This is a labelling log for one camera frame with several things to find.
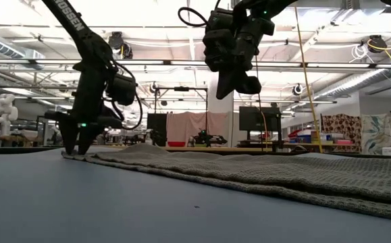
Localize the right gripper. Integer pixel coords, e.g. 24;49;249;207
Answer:
215;16;276;101

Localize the leaf print fabric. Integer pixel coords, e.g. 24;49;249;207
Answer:
361;113;391;156

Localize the grey waffle-weave towel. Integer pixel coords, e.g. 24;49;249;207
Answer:
61;143;391;223

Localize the long ceiling light bar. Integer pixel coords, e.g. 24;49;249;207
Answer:
0;58;391;70

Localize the pink hanging cloth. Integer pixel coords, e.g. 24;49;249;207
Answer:
166;111;230;147

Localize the yellow cable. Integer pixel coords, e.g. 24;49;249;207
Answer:
292;6;323;153

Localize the small black monitor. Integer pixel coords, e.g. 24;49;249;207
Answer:
147;113;168;147

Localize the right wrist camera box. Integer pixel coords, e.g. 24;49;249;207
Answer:
201;9;237;72

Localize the wooden workbench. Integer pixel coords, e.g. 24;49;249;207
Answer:
107;144;361;153

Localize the black cable with coil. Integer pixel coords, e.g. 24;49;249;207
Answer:
255;55;265;153

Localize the black stand frame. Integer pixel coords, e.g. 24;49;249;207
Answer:
153;86;209;115

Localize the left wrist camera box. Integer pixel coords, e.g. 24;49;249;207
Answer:
105;73;138;107

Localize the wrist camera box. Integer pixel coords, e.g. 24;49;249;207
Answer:
105;73;138;107
201;9;237;72

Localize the large black monitor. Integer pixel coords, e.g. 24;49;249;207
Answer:
238;106;283;149

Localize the brown floral fabric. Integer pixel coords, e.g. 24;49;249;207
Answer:
321;113;363;153

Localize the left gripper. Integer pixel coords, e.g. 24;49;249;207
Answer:
44;60;124;156

